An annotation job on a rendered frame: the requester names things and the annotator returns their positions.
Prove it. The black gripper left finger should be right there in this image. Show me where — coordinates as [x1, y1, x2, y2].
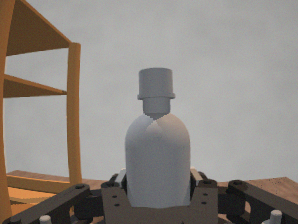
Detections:
[2, 168, 141, 224]

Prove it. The grey bottle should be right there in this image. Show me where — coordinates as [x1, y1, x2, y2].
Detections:
[125, 68, 191, 208]

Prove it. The brown wooden shelving unit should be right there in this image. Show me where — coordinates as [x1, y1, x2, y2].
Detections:
[0, 0, 82, 224]

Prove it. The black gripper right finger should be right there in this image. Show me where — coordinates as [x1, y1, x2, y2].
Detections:
[183, 167, 298, 224]

